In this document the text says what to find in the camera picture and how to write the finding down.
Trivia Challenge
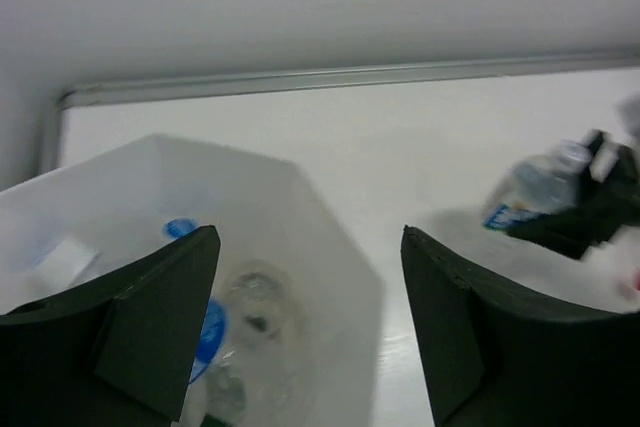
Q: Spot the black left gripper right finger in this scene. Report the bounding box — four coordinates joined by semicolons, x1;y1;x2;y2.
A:
401;227;639;426

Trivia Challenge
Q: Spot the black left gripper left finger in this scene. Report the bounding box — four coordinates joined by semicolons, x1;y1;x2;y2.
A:
1;226;220;426

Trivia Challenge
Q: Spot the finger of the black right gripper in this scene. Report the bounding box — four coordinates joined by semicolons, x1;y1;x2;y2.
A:
505;130;639;260

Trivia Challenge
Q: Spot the clear bottle white label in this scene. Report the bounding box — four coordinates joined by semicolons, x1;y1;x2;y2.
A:
481;140;592;230

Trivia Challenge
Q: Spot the blue label Pocari bottle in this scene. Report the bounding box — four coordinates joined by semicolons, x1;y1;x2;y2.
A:
161;218;228;384

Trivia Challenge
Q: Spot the black cap Pepsi bottle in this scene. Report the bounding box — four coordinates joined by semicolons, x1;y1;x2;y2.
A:
219;259;301;350

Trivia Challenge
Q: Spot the clear Pocari bottle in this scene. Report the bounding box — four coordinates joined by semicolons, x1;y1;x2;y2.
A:
26;237;99;296

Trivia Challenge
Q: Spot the green label clear bottle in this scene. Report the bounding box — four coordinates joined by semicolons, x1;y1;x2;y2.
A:
206;363;248;426

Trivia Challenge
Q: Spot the translucent white plastic bin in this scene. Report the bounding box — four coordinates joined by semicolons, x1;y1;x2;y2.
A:
1;134;383;426

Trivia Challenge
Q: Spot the red label clear bottle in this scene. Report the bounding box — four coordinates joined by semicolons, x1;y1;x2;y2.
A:
616;267;639;303

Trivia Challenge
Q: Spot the aluminium table frame rail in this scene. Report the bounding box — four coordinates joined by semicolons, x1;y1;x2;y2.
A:
38;50;639;175

